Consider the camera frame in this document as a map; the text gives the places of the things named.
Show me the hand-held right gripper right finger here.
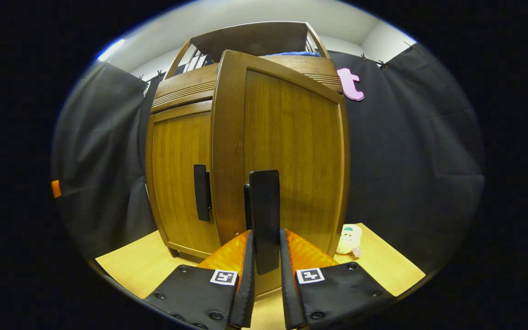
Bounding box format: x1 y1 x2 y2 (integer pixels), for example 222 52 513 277
279 228 395 330

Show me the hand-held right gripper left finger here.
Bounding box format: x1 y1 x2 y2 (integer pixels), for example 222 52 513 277
144 229 256 330

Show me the black door handle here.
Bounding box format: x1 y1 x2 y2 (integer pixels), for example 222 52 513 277
244 170 281 275
193 164 213 222

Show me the wooden shoe cabinet door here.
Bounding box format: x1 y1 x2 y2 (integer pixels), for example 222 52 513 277
209 49 351 298
146 100 221 259

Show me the wooden double-door shoe cabinet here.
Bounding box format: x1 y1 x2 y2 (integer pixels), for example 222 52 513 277
145 21 351 298

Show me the cream plush toy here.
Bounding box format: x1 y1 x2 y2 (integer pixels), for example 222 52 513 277
336 224 363 257

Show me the small ceiling light panel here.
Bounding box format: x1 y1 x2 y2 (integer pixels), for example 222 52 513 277
97 39 126 61

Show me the black backdrop cloth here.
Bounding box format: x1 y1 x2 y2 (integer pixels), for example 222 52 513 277
51 44 485 275

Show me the blue folded towel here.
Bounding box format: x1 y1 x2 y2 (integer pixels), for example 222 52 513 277
260 51 320 58

